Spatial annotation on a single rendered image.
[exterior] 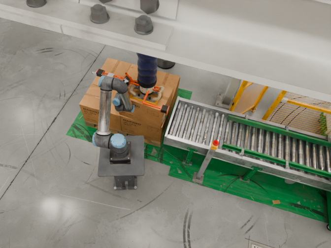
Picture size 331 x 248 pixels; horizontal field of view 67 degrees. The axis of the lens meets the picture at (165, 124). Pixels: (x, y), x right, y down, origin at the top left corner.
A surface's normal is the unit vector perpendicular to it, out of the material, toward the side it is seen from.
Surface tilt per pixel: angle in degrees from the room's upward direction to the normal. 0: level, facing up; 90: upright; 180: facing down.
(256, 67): 0
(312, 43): 90
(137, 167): 0
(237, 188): 0
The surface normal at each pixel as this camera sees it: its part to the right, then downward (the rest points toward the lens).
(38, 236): 0.07, -0.54
